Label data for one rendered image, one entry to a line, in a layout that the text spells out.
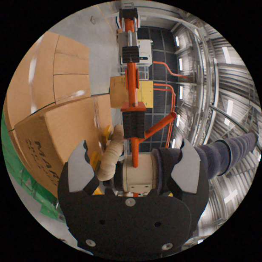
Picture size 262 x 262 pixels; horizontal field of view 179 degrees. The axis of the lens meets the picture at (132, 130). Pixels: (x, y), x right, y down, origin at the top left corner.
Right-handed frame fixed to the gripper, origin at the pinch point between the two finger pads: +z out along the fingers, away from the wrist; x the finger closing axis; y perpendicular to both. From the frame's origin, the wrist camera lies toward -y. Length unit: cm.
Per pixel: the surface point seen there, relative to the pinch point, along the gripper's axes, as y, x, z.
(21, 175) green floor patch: 37, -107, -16
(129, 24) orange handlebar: -25.3, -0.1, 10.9
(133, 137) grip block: 6.5, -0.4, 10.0
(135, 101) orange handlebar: -2.6, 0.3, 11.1
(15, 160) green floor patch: 22, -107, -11
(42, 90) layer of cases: -15, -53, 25
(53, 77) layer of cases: -23, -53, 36
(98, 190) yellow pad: 19.4, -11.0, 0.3
